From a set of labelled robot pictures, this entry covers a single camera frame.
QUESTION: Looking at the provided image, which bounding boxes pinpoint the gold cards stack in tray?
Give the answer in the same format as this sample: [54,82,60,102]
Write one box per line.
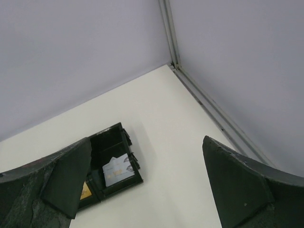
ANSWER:
[80,182,93,200]

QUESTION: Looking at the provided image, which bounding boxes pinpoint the aluminium corner post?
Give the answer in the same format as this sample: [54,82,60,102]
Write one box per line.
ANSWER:
[159,0,181,69]

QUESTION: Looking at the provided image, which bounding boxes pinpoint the aluminium table edge profile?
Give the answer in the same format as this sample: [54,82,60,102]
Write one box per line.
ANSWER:
[169,64,278,169]

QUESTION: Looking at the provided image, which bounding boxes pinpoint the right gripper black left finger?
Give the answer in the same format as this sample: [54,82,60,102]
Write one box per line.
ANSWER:
[0,138,92,228]

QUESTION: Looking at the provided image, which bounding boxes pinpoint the silver cards stack in tray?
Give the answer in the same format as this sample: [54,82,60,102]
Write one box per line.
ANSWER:
[102,153,135,187]

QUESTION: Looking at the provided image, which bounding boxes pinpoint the black three-compartment tray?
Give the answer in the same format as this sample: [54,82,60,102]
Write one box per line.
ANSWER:
[78,123,143,210]

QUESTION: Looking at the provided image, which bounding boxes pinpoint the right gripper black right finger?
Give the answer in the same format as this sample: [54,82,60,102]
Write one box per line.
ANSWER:
[202,136,304,228]

